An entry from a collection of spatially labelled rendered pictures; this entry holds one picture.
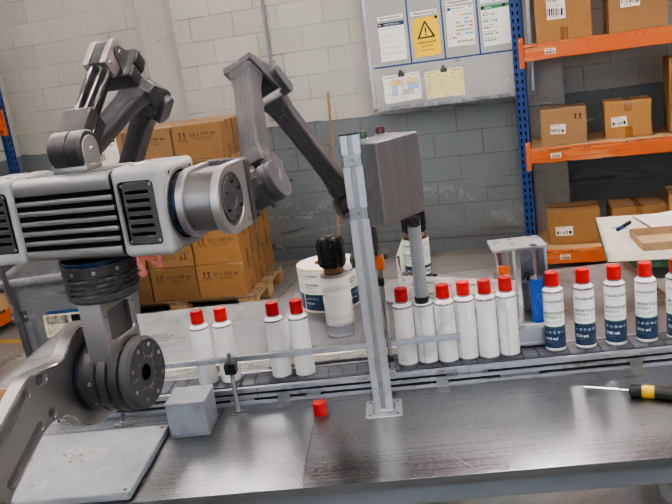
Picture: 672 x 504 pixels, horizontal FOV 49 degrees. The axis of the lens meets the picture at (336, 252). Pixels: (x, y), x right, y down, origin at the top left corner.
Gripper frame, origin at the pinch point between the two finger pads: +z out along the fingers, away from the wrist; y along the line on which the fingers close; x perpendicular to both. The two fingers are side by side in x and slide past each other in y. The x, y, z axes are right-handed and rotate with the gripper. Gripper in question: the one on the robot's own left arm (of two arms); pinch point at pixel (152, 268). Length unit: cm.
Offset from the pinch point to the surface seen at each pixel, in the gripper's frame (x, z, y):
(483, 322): -56, 71, 0
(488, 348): -53, 77, 0
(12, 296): 152, -68, 135
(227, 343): -7.2, 29.5, -11.8
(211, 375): 2.5, 32.4, -12.7
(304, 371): -16, 49, -9
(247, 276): 133, 2, 304
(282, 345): -16.5, 39.9, -9.0
